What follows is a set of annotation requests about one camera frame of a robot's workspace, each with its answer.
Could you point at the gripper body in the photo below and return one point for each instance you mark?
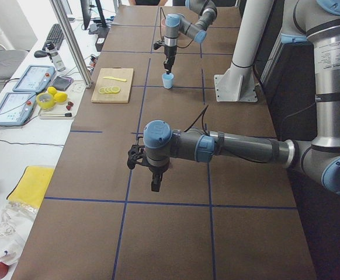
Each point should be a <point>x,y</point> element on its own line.
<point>169,51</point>
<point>157,170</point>

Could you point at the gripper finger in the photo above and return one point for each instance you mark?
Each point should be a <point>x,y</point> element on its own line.
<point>166,64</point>
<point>154,183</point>
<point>159,179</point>
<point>171,63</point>

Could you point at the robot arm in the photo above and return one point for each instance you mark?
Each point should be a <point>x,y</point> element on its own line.
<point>306,118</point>
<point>176,23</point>

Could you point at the light blue plastic cup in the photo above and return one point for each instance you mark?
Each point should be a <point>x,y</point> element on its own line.
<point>168,80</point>

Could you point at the pink bowl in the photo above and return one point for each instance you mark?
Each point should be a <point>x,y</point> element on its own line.
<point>163,25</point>

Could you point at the yellow plastic knife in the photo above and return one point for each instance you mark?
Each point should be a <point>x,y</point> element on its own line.
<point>115,78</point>

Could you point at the bamboo cutting board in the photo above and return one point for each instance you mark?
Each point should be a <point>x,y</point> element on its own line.
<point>125,87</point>

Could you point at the white bear coaster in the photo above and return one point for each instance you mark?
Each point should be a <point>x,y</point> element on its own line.
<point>77,87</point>

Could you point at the white tray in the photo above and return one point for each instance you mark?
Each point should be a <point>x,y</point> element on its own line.
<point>59,111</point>

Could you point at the grey purple pouch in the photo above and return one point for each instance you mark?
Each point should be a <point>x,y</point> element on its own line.
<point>62,83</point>

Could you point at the whole yellow lemon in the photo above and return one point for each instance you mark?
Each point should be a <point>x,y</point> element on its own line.
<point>60,97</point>
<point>52,90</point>

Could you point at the black keyboard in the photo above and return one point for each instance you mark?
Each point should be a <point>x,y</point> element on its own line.
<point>54,36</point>

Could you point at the yellow cloth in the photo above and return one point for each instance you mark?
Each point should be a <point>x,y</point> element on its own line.
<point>32,186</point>

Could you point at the yellow tape roll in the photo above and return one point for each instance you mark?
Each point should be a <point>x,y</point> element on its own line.
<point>45,100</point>

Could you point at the black computer mouse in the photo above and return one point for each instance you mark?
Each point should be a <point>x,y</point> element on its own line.
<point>40,54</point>

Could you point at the far teach pendant tablet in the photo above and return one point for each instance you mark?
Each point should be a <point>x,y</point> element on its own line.
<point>35,78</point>

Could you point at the teach pendant tablet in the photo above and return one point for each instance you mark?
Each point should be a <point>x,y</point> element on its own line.
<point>16,108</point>
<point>35,78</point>

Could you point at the near teach pendant tablet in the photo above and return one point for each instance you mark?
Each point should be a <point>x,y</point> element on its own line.
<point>16,108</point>

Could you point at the clear plastic bag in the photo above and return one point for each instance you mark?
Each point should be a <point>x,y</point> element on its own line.
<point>16,220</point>

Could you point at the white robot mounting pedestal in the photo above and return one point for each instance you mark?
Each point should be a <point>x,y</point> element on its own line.
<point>237,83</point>

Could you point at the aluminium frame post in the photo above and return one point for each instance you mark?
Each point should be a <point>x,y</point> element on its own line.
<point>74,48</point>

